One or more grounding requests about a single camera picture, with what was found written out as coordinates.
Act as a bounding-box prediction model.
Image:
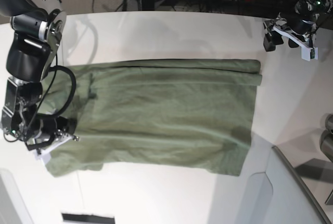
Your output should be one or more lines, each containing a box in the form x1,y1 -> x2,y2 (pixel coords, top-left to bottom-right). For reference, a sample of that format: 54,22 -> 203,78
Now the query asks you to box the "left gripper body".
273,15 -> 317,48

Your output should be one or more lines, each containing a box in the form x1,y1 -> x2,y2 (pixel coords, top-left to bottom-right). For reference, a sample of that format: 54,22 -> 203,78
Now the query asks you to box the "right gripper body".
25,117 -> 79,154

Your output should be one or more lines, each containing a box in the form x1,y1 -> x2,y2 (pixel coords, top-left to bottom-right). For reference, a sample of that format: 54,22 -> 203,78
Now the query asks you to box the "green t-shirt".
46,59 -> 262,177

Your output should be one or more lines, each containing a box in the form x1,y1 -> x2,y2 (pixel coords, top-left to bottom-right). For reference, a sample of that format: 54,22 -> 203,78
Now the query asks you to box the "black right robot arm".
1,0 -> 78,158

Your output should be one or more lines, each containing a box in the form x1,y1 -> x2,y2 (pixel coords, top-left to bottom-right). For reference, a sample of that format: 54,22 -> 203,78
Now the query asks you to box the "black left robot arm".
263,0 -> 332,61

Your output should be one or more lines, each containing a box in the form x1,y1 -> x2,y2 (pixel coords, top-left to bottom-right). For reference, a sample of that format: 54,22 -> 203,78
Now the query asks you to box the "grey metal cylinder stand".
319,114 -> 333,162

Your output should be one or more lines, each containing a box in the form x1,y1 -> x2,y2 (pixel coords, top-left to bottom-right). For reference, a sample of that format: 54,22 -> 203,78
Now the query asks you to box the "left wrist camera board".
301,47 -> 318,61

